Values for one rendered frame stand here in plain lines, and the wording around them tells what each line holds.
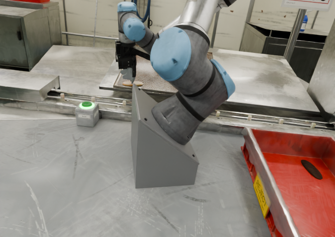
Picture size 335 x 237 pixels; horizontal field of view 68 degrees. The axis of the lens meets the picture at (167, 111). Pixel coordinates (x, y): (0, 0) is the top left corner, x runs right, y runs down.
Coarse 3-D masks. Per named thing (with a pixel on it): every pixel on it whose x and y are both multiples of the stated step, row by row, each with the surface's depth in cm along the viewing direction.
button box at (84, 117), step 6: (78, 108) 95; (90, 108) 96; (96, 108) 99; (78, 114) 96; (84, 114) 95; (90, 114) 95; (96, 114) 99; (78, 120) 97; (84, 120) 97; (90, 120) 96; (96, 120) 100; (90, 126) 98
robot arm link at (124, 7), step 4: (120, 4) 96; (124, 4) 96; (128, 4) 96; (132, 4) 96; (120, 8) 96; (124, 8) 95; (128, 8) 95; (132, 8) 96; (136, 8) 99; (120, 12) 96; (124, 12) 95; (136, 12) 99; (120, 16) 96; (120, 24) 98; (120, 28) 101; (120, 32) 102
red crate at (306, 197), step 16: (272, 160) 90; (288, 160) 90; (320, 160) 92; (288, 176) 83; (304, 176) 83; (288, 192) 76; (304, 192) 77; (320, 192) 77; (304, 208) 71; (320, 208) 72; (272, 224) 63; (304, 224) 66; (320, 224) 67
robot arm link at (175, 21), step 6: (222, 0) 85; (228, 0) 85; (234, 0) 86; (222, 6) 88; (228, 6) 89; (168, 24) 95; (174, 24) 93; (162, 30) 96; (156, 36) 97; (150, 42) 96; (144, 48) 98; (150, 48) 98; (150, 54) 101
